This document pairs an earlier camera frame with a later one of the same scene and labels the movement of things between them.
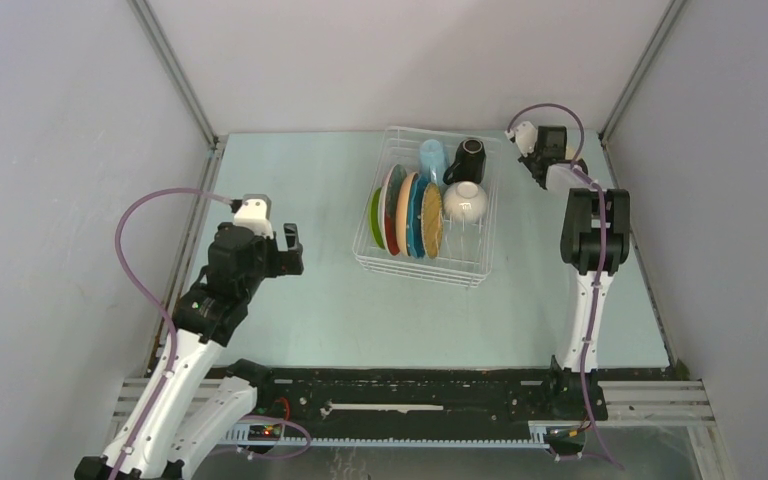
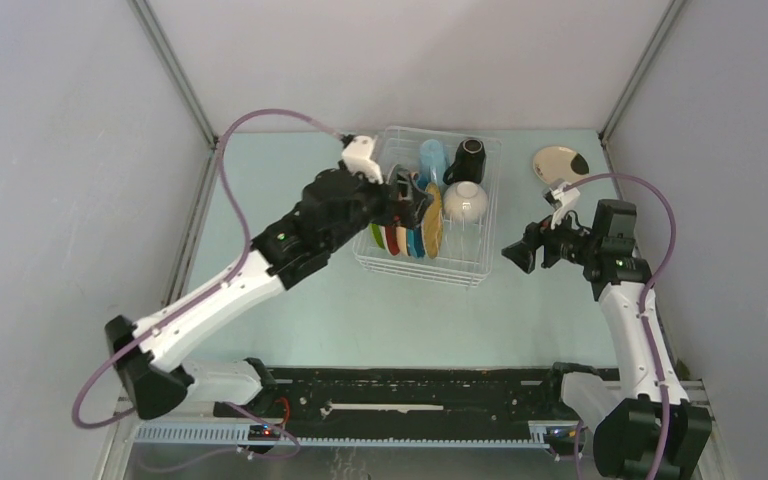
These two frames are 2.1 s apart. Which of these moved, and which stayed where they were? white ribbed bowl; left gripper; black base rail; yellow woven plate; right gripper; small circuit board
Moved: left gripper; right gripper
Stayed: yellow woven plate; white ribbed bowl; small circuit board; black base rail
